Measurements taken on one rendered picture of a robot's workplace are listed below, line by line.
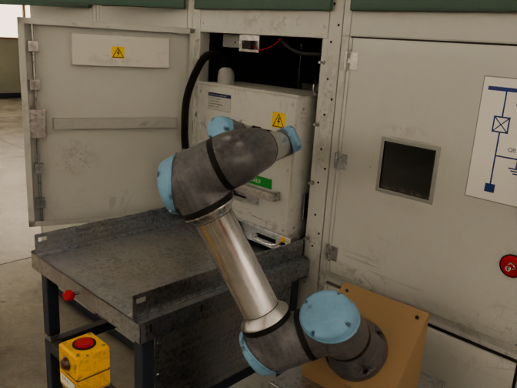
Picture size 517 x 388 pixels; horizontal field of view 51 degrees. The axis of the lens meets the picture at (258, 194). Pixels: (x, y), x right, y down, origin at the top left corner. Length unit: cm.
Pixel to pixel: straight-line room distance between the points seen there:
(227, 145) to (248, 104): 82
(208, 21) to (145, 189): 70
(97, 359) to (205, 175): 46
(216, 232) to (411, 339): 53
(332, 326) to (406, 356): 25
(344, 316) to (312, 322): 7
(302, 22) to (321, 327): 100
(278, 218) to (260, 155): 77
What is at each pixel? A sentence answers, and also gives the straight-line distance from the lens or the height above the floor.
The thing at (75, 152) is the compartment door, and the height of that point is 111.
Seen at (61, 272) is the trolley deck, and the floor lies 85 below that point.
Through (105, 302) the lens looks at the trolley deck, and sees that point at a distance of 157.
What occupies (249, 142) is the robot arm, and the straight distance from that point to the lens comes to 109.
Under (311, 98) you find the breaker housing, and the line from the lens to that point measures 179.
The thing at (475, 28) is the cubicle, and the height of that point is 161.
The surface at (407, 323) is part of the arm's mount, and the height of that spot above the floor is 93.
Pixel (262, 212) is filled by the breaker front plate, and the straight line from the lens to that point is 190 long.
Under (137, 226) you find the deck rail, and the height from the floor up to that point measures 86.
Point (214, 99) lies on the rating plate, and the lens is 202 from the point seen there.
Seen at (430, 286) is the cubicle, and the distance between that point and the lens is 162.
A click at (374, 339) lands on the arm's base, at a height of 91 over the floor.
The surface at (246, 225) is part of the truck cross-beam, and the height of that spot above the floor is 91.
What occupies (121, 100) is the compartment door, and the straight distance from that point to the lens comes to 215.
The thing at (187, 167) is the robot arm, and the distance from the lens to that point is 110.
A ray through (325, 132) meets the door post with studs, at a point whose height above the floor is 129.
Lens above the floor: 155
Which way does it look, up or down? 16 degrees down
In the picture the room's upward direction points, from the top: 4 degrees clockwise
